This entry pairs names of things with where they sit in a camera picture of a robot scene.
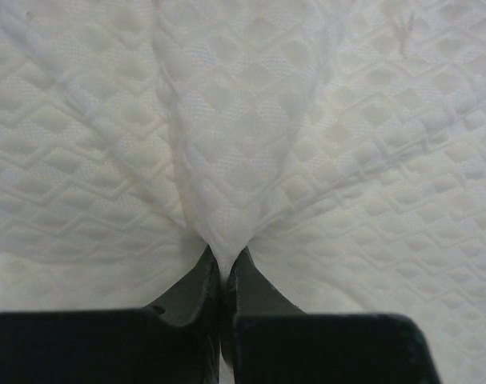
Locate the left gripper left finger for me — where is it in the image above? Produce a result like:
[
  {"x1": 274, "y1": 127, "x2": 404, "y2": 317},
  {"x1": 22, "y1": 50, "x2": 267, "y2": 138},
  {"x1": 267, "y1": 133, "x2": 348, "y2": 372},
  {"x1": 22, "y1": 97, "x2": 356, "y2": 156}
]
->
[{"x1": 0, "y1": 248, "x2": 219, "y2": 383}]

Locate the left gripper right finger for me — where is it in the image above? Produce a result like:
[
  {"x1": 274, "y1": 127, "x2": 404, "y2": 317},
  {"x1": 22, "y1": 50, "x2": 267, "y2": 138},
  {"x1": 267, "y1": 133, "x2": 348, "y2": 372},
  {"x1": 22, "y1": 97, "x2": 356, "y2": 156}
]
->
[{"x1": 224, "y1": 249, "x2": 440, "y2": 383}]

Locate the cream pillow yellow edge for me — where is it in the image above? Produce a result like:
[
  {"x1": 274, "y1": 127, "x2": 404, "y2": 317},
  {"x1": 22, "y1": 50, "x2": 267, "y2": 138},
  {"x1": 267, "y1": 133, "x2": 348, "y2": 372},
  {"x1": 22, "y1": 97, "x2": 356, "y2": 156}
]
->
[{"x1": 0, "y1": 1, "x2": 486, "y2": 383}]

